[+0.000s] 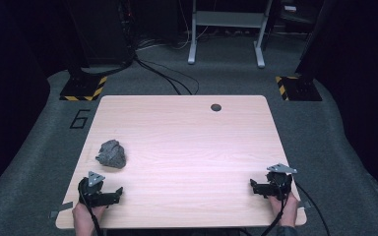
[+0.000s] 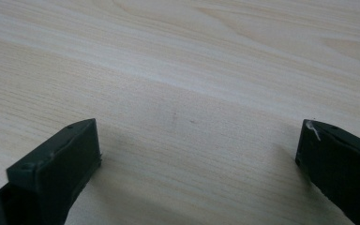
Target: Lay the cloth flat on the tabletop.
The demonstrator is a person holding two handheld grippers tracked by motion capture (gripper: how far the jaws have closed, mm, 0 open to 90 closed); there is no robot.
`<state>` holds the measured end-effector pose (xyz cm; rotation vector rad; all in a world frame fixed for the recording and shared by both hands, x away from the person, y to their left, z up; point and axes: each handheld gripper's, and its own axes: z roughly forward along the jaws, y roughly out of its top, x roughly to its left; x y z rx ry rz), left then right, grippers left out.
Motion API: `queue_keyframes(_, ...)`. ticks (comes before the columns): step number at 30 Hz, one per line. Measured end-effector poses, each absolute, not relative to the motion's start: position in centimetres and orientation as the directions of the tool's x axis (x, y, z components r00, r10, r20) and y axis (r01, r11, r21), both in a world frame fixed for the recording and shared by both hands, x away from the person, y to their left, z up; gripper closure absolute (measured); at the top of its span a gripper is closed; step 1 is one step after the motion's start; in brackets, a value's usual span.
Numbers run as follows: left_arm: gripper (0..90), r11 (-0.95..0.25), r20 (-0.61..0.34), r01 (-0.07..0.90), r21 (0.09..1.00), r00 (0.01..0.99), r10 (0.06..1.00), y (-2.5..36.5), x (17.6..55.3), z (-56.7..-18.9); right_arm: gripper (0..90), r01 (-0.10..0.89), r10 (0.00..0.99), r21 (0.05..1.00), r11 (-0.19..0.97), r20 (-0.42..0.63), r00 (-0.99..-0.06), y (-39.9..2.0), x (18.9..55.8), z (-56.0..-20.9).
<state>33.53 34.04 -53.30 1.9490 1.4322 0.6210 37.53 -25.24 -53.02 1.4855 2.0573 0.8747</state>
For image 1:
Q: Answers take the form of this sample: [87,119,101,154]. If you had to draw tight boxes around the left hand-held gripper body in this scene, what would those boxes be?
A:
[78,170,108,208]

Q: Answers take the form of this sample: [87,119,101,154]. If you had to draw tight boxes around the black floor cable beside table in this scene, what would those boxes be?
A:
[294,181,331,236]

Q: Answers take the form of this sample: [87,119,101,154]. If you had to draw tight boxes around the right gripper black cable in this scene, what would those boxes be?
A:
[260,183,291,236]

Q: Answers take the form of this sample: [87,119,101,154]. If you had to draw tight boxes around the person's left hand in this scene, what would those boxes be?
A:
[72,201,108,226]

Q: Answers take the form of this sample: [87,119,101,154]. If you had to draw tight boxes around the grey felt cloth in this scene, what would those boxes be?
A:
[94,139,127,170]

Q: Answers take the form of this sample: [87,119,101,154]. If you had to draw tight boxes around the white metal desk frame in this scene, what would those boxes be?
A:
[187,0,274,69]

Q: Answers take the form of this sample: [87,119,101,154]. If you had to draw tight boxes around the white floor cables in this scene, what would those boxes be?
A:
[136,23,211,52]

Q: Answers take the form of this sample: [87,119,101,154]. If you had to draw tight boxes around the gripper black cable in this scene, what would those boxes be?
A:
[79,190,104,236]
[260,183,291,236]

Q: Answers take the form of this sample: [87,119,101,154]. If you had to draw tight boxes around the black cabinet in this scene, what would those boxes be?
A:
[66,0,136,68]

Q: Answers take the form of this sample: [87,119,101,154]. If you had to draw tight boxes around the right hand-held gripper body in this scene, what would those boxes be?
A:
[265,162,299,201]

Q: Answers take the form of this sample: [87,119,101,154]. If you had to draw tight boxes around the black floor cables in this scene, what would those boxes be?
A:
[133,53,201,96]

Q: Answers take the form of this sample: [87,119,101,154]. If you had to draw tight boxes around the person's right hand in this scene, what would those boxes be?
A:
[268,192,300,220]

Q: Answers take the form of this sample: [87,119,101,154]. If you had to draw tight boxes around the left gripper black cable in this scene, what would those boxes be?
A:
[79,190,104,236]

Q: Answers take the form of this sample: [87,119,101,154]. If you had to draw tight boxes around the black stand base yellow stripes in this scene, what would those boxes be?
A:
[59,74,108,102]
[274,75,324,102]

